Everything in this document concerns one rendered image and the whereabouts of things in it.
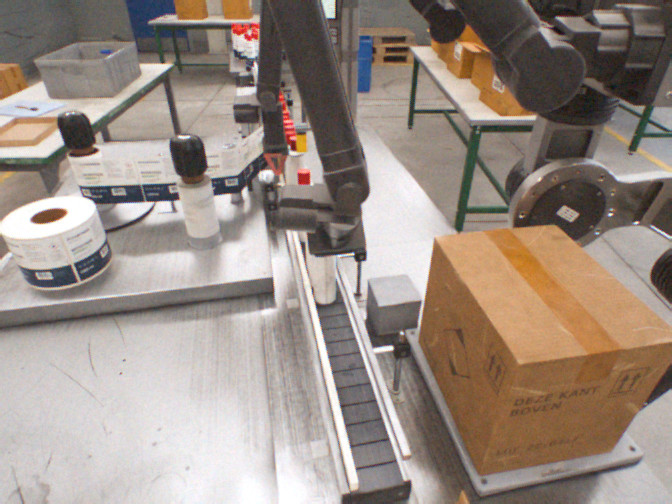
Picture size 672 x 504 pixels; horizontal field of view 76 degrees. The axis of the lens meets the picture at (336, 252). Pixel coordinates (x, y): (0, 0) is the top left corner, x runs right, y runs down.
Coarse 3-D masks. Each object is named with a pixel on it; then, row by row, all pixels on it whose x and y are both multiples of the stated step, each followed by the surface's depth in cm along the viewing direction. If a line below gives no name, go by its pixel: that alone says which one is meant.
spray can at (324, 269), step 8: (312, 256) 93; (320, 264) 92; (328, 264) 92; (320, 272) 93; (328, 272) 93; (320, 280) 94; (328, 280) 94; (320, 288) 96; (328, 288) 96; (320, 296) 97; (328, 296) 97; (320, 304) 98; (328, 304) 98
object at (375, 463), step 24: (336, 288) 103; (336, 312) 97; (336, 336) 91; (336, 360) 85; (360, 360) 85; (336, 384) 81; (360, 384) 81; (360, 408) 76; (360, 432) 73; (384, 432) 73; (360, 456) 69; (384, 456) 69; (360, 480) 66; (384, 480) 66
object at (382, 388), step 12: (336, 264) 98; (348, 288) 91; (348, 300) 89; (360, 324) 82; (360, 336) 81; (372, 348) 77; (372, 360) 75; (372, 372) 74; (384, 384) 71; (384, 396) 69; (396, 420) 65; (396, 432) 64; (408, 456) 61
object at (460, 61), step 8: (464, 32) 327; (472, 32) 327; (456, 40) 316; (464, 40) 330; (472, 40) 330; (456, 48) 317; (464, 48) 302; (448, 56) 334; (456, 56) 317; (464, 56) 305; (472, 56) 304; (448, 64) 335; (456, 64) 318; (464, 64) 308; (472, 64) 309; (456, 72) 318; (464, 72) 311
